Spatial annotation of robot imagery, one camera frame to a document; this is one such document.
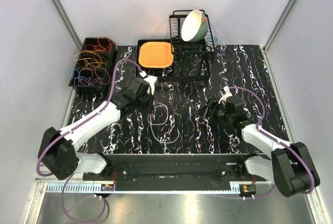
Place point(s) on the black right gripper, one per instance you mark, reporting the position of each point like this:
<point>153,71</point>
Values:
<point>213,104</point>

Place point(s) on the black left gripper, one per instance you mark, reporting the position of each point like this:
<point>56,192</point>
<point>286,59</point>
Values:
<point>151,99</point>

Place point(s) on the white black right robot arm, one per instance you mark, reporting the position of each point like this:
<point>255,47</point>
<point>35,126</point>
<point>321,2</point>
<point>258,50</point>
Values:
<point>288,165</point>

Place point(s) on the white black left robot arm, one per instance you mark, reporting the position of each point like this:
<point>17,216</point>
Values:
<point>59,148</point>

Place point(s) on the black compartment bin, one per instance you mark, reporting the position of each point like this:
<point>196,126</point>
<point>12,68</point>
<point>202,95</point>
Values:
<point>93,66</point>

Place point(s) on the light blue cup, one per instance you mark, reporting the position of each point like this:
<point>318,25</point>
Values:
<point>212,39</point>

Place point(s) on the white ceramic bowl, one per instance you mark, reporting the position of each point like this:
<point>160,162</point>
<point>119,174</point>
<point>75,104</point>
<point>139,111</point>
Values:
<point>195,26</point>

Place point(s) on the black wire dish rack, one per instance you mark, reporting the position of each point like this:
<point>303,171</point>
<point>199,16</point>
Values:
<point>181,47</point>

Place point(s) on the grey cable duct strip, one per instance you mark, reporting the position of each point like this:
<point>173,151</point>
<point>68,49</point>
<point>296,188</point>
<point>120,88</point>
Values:
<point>164,186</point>

